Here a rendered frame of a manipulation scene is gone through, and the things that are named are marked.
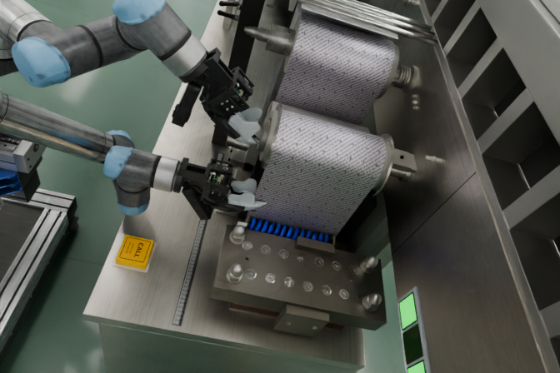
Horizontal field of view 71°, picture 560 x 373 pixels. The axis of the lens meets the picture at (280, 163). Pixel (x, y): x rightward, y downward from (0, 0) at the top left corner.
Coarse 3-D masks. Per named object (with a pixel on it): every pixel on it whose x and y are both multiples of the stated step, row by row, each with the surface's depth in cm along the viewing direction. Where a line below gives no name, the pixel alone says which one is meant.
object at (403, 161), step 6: (396, 150) 88; (396, 156) 87; (402, 156) 87; (408, 156) 88; (396, 162) 85; (402, 162) 86; (408, 162) 86; (414, 162) 87; (396, 168) 86; (402, 168) 86; (408, 168) 86; (414, 168) 86
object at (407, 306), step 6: (408, 300) 75; (402, 306) 76; (408, 306) 74; (414, 306) 72; (402, 312) 76; (408, 312) 74; (414, 312) 72; (402, 318) 75; (408, 318) 73; (414, 318) 72; (402, 324) 75; (408, 324) 73
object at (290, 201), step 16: (272, 176) 85; (256, 192) 90; (272, 192) 90; (288, 192) 89; (304, 192) 89; (320, 192) 88; (336, 192) 88; (272, 208) 94; (288, 208) 94; (304, 208) 93; (320, 208) 92; (336, 208) 92; (352, 208) 91; (288, 224) 98; (304, 224) 98; (320, 224) 97; (336, 224) 97
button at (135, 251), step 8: (128, 240) 96; (136, 240) 96; (144, 240) 97; (120, 248) 94; (128, 248) 94; (136, 248) 95; (144, 248) 95; (120, 256) 92; (128, 256) 93; (136, 256) 93; (144, 256) 94; (120, 264) 93; (128, 264) 93; (136, 264) 93; (144, 264) 93
